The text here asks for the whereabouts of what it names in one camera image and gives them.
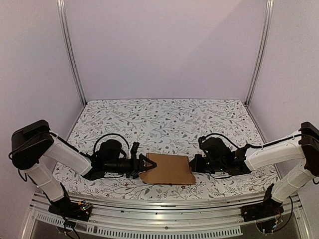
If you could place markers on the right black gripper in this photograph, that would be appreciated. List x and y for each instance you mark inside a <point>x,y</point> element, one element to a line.
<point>201,164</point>

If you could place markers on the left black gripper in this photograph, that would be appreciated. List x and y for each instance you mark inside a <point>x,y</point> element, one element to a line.
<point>139,167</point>

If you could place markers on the brown cardboard box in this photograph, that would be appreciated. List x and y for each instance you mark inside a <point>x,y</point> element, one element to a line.
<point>170,169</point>

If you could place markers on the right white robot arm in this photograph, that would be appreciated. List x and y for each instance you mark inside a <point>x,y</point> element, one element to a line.
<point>302,145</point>

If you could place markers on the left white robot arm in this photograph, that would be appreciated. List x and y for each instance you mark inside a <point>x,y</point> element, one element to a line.
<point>35,142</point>

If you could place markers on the floral patterned table mat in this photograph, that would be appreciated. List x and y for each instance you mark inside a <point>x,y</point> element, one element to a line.
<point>164,127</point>

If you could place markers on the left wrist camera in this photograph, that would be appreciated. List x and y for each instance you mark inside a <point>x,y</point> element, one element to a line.
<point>134,150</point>

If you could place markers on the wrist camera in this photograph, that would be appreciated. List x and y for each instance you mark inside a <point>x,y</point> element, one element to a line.
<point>134,150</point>
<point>201,141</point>

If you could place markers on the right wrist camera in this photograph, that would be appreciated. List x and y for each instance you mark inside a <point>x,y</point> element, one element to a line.
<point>201,141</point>

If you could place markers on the front aluminium rail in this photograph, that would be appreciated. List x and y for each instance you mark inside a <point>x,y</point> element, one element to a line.
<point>190,219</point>

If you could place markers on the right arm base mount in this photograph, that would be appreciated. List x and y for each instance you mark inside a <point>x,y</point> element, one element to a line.
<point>267,208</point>

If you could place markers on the left aluminium frame post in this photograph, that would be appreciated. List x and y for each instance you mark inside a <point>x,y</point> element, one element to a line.
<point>69,50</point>

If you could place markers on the aluminium frame post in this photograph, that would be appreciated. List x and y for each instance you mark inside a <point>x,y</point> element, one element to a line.
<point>69,50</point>
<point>261,51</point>

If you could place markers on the right aluminium frame post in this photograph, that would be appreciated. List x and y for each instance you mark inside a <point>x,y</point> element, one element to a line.
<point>261,51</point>

